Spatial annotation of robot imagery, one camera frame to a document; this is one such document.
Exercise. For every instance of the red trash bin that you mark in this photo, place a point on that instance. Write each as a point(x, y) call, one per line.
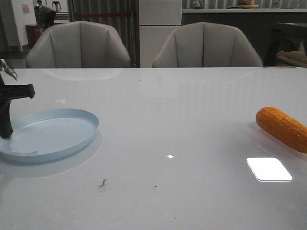
point(33, 34)

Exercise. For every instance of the red barrier belt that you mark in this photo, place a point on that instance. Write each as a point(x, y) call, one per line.
point(101, 15)

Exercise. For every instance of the beige upholstered chair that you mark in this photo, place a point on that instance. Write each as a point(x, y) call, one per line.
point(78, 44)
point(206, 45)

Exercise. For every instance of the fruit bowl on counter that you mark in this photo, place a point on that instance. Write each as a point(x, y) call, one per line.
point(246, 4)

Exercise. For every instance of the person in background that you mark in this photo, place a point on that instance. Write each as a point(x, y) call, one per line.
point(45, 15)

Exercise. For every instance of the light blue round plate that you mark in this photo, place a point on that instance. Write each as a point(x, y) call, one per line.
point(49, 135)

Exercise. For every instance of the small decorative windmill figure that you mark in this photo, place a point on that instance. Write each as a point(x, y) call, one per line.
point(198, 4)

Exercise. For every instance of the dark grey sideboard counter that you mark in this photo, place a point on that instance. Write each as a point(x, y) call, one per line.
point(259, 25)

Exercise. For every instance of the orange corn cob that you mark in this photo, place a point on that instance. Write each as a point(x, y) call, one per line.
point(283, 127)

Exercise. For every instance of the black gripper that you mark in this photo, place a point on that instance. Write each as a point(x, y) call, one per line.
point(8, 93)

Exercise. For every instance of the left beige upholstered chair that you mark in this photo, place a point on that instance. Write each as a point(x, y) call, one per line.
point(78, 44)

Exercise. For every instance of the white drawer cabinet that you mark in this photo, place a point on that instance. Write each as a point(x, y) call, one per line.
point(156, 19)

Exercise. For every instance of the right beige upholstered chair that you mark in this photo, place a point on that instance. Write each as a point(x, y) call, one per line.
point(206, 45)

